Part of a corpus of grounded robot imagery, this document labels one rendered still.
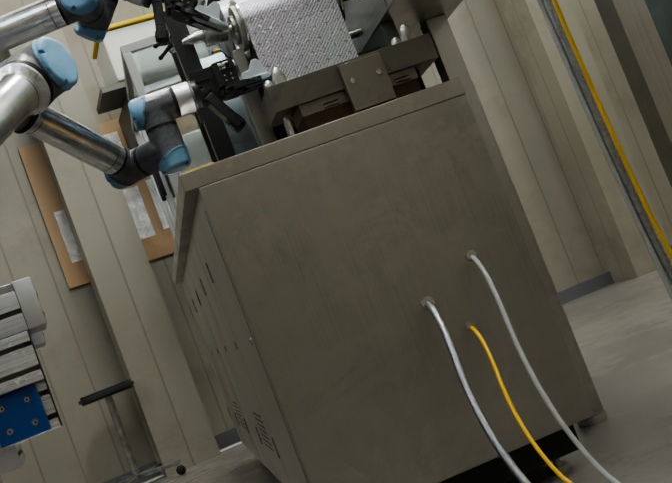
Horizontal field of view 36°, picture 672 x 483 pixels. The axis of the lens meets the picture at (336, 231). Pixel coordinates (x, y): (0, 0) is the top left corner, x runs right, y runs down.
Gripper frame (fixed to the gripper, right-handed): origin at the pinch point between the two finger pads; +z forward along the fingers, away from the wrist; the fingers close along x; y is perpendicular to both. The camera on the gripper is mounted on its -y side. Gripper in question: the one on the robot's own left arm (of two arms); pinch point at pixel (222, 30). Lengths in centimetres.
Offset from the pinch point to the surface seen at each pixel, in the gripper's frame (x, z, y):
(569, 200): 370, 220, 99
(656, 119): -79, 81, -14
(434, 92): -30, 50, -6
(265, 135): 3.8, 18.5, -20.3
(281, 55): -4.2, 15.6, -2.2
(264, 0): -3.4, 7.1, 9.7
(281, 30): -4.2, 13.5, 3.7
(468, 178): -30, 63, -22
